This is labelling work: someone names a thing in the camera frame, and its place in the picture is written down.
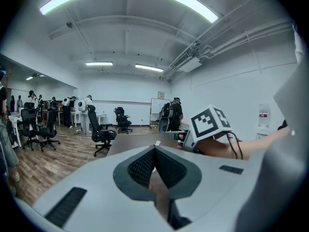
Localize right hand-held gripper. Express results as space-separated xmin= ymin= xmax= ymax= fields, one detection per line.
xmin=165 ymin=104 xmax=234 ymax=154

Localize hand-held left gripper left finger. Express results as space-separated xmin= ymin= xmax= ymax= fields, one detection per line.
xmin=32 ymin=145 xmax=170 ymax=232

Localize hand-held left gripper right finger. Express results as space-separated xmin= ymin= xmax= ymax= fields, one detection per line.
xmin=154 ymin=145 xmax=264 ymax=231

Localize person's right forearm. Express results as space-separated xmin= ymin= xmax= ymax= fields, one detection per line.
xmin=199 ymin=126 xmax=290 ymax=161

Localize whiteboard on stand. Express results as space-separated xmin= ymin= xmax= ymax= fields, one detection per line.
xmin=149 ymin=97 xmax=171 ymax=129

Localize black office chair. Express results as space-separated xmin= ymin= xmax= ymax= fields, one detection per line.
xmin=113 ymin=106 xmax=133 ymax=135
xmin=38 ymin=107 xmax=61 ymax=153
xmin=19 ymin=107 xmax=40 ymax=151
xmin=86 ymin=104 xmax=118 ymax=158

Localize white table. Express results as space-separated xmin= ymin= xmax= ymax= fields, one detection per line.
xmin=57 ymin=110 xmax=107 ymax=128

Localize white ceiling air conditioner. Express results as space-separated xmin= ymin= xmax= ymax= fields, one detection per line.
xmin=172 ymin=51 xmax=202 ymax=73

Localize person's white shirt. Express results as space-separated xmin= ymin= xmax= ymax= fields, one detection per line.
xmin=238 ymin=23 xmax=309 ymax=232

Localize white ceiling pipes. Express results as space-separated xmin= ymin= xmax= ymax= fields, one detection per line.
xmin=193 ymin=18 xmax=298 ymax=59

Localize black cable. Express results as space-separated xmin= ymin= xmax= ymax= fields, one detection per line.
xmin=226 ymin=131 xmax=244 ymax=160

